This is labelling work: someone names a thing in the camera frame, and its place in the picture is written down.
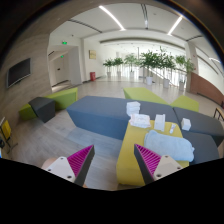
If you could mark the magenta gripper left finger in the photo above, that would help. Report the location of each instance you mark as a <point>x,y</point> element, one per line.
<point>75,167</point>

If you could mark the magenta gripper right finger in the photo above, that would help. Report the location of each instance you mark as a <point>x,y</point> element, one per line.
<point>153,167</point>

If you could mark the light blue towel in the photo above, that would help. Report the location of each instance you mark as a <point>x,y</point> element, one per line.
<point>178,148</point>

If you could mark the yellow-green bench table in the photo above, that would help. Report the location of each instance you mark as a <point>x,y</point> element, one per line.
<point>127,168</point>

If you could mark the small white tube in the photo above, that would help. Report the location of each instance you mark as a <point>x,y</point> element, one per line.
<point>172,128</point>

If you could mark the crumpled white cloth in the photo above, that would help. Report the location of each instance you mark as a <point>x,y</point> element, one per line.
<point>140,120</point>

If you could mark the small white cube box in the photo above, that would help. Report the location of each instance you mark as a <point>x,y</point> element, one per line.
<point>185,124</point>

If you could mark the large blue-grey bench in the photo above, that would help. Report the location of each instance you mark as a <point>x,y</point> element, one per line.
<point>107,116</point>

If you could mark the grey bench right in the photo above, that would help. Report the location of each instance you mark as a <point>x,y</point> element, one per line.
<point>205,134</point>

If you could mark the stack of white towels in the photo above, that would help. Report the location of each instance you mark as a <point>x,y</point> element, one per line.
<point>132,108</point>

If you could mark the dark grey cube seat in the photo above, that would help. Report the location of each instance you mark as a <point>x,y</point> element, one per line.
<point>44,108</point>

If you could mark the green bench left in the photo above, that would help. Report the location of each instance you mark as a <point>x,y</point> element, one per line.
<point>62,99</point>

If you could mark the green bench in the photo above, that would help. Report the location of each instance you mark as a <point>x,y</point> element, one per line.
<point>185,102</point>
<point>142,94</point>
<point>62,99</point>

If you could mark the green bench right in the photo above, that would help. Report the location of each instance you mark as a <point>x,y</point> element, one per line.
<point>185,102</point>

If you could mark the green bench far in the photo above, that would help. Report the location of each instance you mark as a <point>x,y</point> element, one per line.
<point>142,94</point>

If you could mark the yellow sign stand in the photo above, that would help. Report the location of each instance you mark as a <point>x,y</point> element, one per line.
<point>6,131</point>

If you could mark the red trash bin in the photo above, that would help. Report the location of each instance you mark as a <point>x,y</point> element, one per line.
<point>92,76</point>

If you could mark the large potted plant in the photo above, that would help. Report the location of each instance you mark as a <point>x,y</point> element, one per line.
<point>148,61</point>

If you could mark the potted plant far right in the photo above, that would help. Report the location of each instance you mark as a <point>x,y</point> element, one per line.
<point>184,67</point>

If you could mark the potted plant far left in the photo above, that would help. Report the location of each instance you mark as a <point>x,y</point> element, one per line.
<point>108,64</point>

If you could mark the potted plant centre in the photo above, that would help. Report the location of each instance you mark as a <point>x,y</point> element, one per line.
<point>131,60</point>

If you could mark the wall-mounted black television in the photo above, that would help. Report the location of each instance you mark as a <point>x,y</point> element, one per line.
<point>18,72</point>

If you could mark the framed wall picture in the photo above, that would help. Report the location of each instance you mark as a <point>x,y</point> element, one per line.
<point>92,54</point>

